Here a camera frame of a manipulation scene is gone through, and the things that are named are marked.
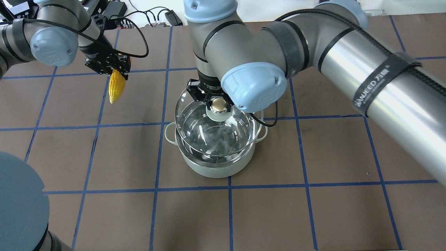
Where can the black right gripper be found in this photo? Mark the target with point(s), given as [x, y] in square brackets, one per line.
[208, 84]

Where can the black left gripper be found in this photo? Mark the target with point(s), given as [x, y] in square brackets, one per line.
[94, 53]

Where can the yellow corn cob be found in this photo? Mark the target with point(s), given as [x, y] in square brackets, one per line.
[116, 86]

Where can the glass pot lid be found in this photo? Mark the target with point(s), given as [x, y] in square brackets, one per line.
[230, 134]

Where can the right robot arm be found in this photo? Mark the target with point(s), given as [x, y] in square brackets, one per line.
[251, 69]

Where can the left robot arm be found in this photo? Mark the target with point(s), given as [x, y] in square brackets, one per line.
[60, 30]

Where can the pale green electric pot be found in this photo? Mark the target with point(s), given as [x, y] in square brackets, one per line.
[212, 167]

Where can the black power adapter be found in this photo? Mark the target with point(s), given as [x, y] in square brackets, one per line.
[173, 18]

